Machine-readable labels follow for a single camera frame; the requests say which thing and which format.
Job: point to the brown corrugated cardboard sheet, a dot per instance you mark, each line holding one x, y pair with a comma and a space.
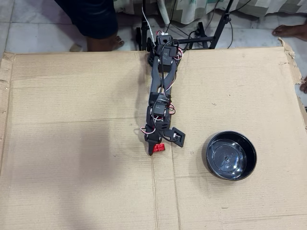
72, 167

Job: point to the black clamp stand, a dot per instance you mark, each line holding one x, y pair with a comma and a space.
144, 36

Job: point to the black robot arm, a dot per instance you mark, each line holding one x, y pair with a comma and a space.
157, 76

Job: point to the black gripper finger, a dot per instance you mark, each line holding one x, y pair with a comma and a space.
150, 148

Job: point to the black round plastic bowl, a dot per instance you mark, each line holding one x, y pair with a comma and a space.
230, 158

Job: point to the person leg with dark shorts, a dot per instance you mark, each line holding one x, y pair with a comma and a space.
96, 19

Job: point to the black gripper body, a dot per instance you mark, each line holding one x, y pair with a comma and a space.
152, 137

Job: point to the black tripod stand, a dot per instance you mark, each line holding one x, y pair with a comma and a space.
223, 21

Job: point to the red lego block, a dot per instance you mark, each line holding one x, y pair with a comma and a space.
160, 148

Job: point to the white plastic pole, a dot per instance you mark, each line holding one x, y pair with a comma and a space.
165, 12

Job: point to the black square wrist camera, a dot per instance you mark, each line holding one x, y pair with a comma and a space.
177, 136

